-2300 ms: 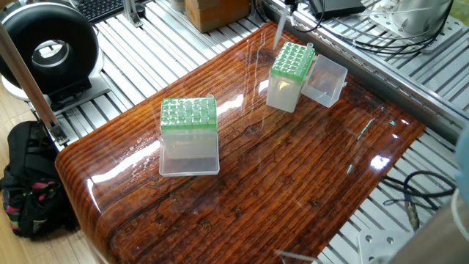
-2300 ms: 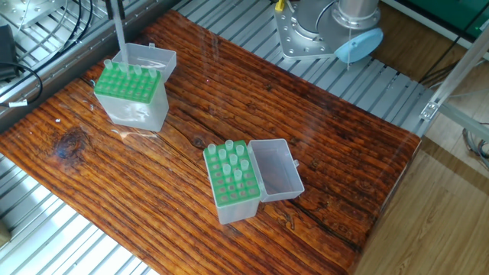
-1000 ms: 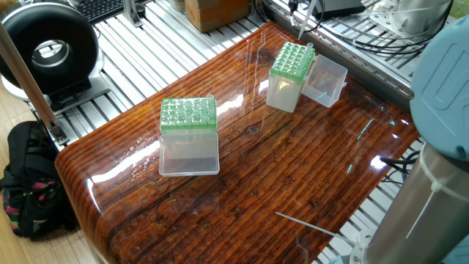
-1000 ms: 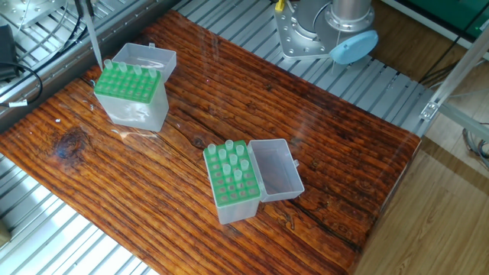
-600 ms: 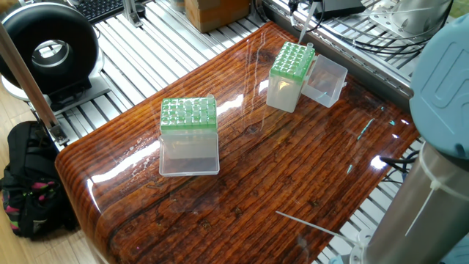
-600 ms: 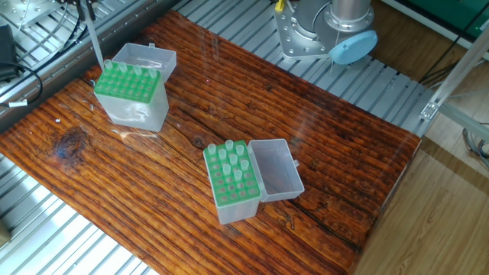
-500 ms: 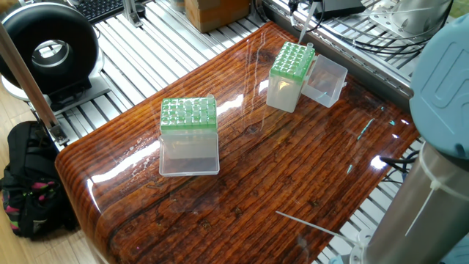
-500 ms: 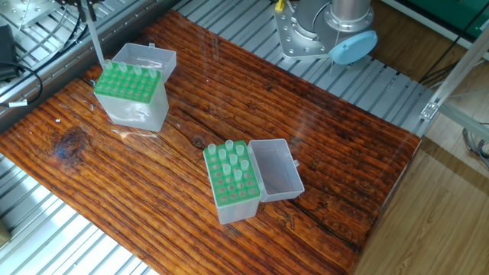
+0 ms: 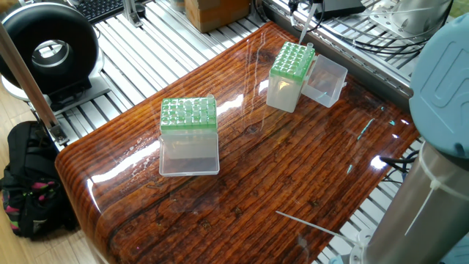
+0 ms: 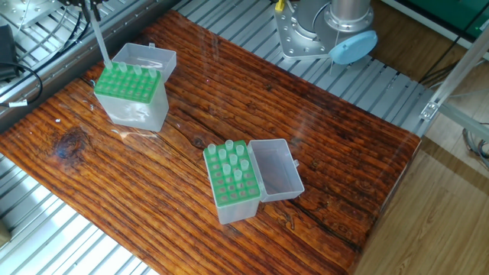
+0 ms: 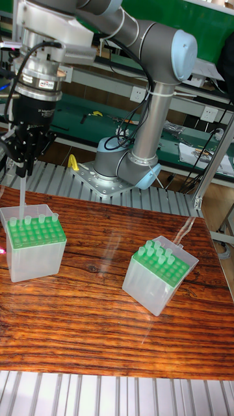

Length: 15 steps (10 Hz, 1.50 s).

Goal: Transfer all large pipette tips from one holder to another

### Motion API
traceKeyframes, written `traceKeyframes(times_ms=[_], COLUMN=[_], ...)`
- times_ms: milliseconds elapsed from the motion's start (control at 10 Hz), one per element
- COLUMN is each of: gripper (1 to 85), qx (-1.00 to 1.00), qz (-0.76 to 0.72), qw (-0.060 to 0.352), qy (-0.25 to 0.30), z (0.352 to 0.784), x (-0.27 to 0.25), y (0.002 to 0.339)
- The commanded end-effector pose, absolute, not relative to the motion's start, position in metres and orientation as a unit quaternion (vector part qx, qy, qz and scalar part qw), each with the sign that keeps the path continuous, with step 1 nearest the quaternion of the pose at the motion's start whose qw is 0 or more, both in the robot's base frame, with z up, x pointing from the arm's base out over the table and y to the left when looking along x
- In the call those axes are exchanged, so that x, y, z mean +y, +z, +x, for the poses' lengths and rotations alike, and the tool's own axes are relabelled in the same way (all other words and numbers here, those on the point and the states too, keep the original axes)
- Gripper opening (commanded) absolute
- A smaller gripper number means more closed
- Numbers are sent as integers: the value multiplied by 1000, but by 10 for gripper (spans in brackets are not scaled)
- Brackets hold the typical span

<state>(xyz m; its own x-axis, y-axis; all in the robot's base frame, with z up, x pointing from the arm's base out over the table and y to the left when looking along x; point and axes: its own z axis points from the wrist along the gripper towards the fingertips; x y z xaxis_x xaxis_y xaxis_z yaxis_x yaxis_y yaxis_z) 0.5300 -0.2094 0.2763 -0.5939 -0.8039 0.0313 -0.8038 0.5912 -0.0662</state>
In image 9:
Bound clear pipette box green rack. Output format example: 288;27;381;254
159;95;221;177
265;42;349;113

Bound cardboard box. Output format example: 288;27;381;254
183;0;254;34

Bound black keyboard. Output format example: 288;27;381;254
73;0;125;21

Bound thin white plastic strip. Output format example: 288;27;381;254
276;210;345;237

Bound brown wooden pole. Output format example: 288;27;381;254
0;26;67;144

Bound black backpack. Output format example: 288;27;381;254
0;121;78;239

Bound silver metal bracket post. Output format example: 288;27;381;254
123;0;147;29

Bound black loose cable with plug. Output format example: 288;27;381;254
380;150;420;175

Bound black round ring device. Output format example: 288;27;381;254
0;4;103;111

